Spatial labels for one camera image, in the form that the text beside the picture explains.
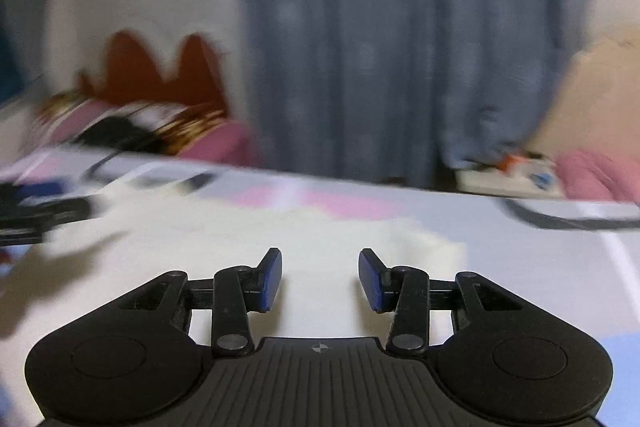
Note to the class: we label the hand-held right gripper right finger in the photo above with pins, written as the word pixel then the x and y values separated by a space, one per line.
pixel 371 279

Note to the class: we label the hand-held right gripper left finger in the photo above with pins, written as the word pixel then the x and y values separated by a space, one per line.
pixel 270 279

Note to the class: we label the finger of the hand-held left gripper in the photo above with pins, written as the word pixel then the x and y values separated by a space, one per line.
pixel 42 188
pixel 55 211

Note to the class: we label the cream knit sweater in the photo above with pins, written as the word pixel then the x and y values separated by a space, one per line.
pixel 320 232

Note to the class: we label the dark floral pillow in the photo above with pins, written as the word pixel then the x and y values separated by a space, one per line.
pixel 60 103

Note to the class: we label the dark floral cloth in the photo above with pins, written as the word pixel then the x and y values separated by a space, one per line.
pixel 150 127

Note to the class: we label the window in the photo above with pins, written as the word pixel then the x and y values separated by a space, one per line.
pixel 9 67

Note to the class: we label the red scalloped headboard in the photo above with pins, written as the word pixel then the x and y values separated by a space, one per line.
pixel 150 67

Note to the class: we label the white printed cloth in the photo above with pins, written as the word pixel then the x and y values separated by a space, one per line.
pixel 515 177

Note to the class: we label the patterned bed sheet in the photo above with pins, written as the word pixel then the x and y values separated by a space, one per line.
pixel 550 267

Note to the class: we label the blue-grey wide curtain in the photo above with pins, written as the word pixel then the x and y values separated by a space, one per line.
pixel 380 37

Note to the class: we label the pink blanket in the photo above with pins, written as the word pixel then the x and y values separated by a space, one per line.
pixel 600 177

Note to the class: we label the cream round headboard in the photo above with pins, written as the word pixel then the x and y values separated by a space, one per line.
pixel 600 92

